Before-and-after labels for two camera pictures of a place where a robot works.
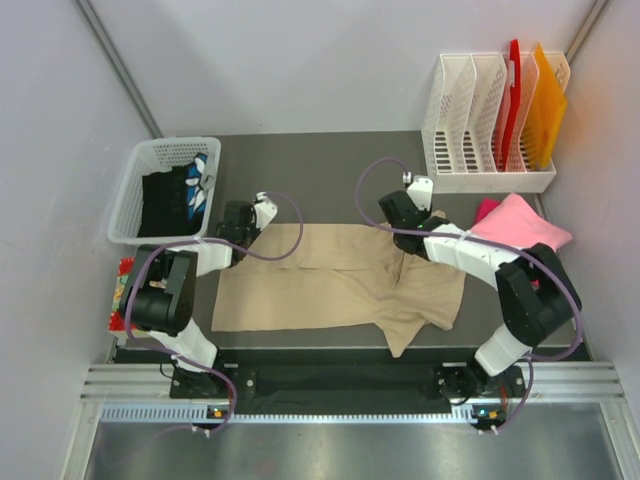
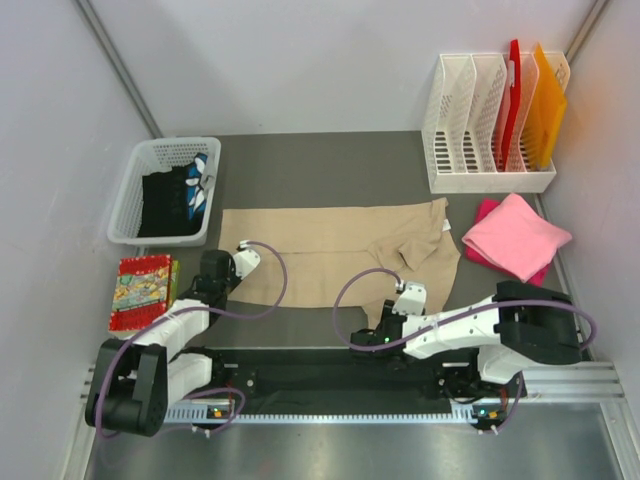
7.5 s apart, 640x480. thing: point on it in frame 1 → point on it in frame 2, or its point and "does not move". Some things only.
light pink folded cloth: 516,222 does not move
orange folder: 547,111 does not move
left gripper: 255,231 → 236,279
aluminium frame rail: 553,381 does not move
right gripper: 426,214 → 387,312
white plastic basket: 150,157 does not move
